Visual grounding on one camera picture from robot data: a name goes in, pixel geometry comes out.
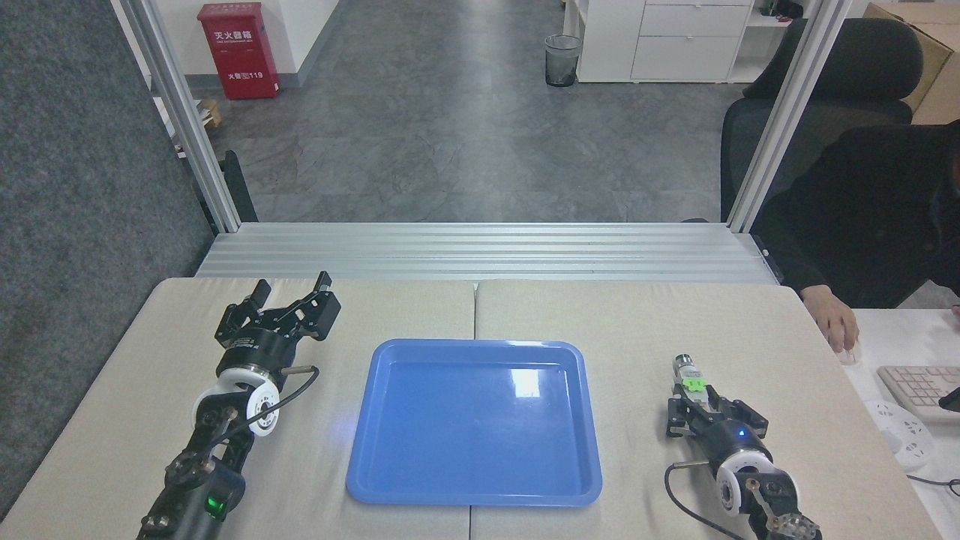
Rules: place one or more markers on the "mesh waste bin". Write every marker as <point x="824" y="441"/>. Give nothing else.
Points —
<point x="562" y="61"/>

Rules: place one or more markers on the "silver aluminium rail platform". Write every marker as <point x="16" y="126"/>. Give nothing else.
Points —
<point x="487" y="251"/>

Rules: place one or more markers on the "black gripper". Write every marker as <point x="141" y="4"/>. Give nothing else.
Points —
<point x="731" y="439"/>
<point x="262" y="349"/>

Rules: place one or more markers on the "person's hand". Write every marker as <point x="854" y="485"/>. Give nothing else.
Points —
<point x="832" y="319"/>

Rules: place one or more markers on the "white drawer cabinet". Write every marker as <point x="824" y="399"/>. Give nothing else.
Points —
<point x="660" y="41"/>

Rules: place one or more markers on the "grey felt partition panel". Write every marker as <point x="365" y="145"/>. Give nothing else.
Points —
<point x="82" y="225"/>

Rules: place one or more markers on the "blue plastic tray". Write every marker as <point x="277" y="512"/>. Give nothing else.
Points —
<point x="472" y="424"/>

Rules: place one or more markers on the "person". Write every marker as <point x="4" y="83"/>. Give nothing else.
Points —
<point x="877" y="217"/>

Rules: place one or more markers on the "black bracket behind post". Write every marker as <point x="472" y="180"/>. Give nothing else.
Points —
<point x="240" y="187"/>

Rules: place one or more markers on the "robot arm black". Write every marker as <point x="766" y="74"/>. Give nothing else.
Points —
<point x="202" y="480"/>
<point x="757" y="491"/>

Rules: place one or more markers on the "black office chair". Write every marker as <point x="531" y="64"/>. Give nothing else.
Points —
<point x="862" y="67"/>

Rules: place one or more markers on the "small wooden block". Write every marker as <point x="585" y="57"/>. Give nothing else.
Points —
<point x="211" y="112"/>

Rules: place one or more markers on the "silver aluminium post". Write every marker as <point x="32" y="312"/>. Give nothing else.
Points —
<point x="180" y="112"/>
<point x="787" y="112"/>

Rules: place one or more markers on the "cardboard box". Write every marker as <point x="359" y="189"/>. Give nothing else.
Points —
<point x="937" y="67"/>

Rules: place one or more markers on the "red fire extinguisher box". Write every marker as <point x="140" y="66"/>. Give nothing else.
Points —
<point x="238" y="52"/>

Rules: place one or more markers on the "switch part with green clip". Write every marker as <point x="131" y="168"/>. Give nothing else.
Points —
<point x="690" y="375"/>

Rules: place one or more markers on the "white power strip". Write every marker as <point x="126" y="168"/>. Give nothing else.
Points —
<point x="904" y="435"/>

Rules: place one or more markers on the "white keyboard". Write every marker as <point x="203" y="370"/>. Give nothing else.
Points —
<point x="911" y="386"/>

